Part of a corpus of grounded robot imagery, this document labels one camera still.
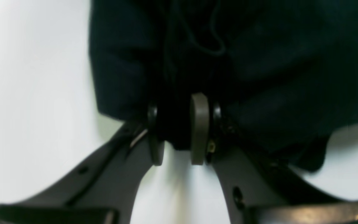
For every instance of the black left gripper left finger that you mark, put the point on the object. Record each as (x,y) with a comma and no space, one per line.
(102,188)

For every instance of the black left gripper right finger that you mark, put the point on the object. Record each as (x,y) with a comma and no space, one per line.
(257,189)

